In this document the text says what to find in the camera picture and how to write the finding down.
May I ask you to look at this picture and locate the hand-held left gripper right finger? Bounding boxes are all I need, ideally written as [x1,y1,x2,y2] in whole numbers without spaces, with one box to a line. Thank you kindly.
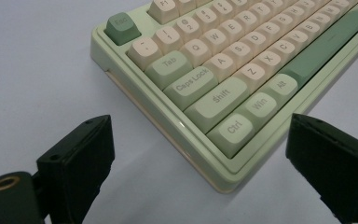
[285,112,358,224]

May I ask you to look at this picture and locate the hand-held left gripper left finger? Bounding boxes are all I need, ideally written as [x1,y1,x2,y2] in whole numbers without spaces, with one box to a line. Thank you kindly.
[36,114,117,224]

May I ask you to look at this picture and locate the green and cream keyboard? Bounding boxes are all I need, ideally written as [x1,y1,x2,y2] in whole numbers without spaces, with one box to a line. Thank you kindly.
[89,0,358,194]

